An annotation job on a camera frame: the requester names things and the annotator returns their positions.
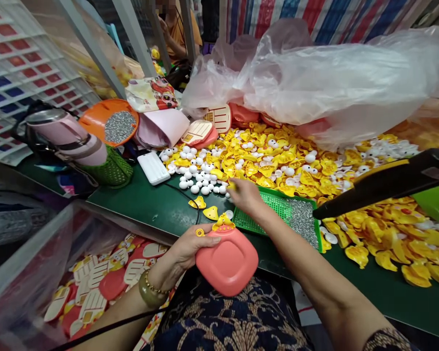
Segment rolled pink paper sheet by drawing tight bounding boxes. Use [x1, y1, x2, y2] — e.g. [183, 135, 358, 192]
[136, 108, 191, 149]

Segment bright green plastic holder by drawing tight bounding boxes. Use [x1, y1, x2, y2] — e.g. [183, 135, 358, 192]
[411, 178, 439, 224]

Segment black yellow electric screwdriver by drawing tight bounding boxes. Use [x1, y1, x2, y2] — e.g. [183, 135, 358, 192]
[312, 148, 439, 221]

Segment green mesh cup sleeve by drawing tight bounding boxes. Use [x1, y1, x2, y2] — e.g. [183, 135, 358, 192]
[77, 144, 135, 189]

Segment pink plastic toy case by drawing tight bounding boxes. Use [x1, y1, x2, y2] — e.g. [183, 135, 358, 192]
[195, 223, 259, 297]

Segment pink toy shell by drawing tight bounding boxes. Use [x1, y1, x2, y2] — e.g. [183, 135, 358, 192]
[228, 102, 261, 128]

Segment green mesh tray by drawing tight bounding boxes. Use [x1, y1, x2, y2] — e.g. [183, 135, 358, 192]
[233, 185, 325, 254]

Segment white rack of coloured compartments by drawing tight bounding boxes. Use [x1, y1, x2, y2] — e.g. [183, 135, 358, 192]
[0, 0, 101, 167]

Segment pile of yellow duck parts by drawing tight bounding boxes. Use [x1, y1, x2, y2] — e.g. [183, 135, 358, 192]
[164, 122, 439, 290]

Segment person's body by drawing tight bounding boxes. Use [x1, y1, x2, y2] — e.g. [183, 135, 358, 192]
[140, 274, 423, 351]

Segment pile of finished pink toys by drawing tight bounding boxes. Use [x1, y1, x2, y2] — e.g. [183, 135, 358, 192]
[43, 234, 173, 343]

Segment pile of small silver screws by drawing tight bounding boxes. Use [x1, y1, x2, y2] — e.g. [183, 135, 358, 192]
[287, 198, 321, 251]

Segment striped tarpaulin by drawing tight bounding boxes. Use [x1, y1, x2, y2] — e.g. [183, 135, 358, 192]
[222, 0, 438, 46]

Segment large clear plastic bag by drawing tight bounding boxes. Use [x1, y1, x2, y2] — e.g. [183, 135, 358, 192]
[180, 17, 439, 151]

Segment yellow duck crown piece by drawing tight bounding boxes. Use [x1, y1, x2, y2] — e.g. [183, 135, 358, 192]
[211, 212, 237, 233]

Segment black cable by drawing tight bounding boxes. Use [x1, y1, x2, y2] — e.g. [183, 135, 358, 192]
[163, 182, 202, 224]

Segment white power bank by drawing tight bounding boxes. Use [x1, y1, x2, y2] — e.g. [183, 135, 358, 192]
[137, 150, 172, 186]

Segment black cord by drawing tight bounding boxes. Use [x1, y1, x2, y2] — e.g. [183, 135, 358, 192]
[49, 307, 171, 351]

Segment person's left hand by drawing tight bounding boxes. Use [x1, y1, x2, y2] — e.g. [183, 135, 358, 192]
[157, 223, 222, 290]

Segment cream ribbed toy panel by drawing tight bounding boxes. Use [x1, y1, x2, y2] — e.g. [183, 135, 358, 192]
[204, 103, 232, 135]

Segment orange bowl of screws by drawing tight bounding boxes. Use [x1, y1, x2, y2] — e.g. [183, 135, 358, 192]
[78, 98, 140, 148]

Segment pink steel tumbler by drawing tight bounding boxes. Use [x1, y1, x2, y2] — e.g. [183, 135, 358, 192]
[24, 108, 109, 168]

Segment group of white ball eyes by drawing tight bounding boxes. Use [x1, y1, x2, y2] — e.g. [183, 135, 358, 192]
[159, 144, 236, 197]

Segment cartoon printed cloth pouch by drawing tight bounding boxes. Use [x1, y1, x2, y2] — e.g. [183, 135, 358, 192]
[125, 76, 180, 113]

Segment clear plastic bin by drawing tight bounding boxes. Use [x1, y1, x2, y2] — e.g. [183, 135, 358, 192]
[0, 200, 178, 351]

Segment pink toy with cream front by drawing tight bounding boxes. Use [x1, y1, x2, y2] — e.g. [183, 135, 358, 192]
[180, 119, 220, 150]

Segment person's right hand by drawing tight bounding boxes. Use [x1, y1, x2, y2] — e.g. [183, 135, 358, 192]
[226, 178, 270, 221]

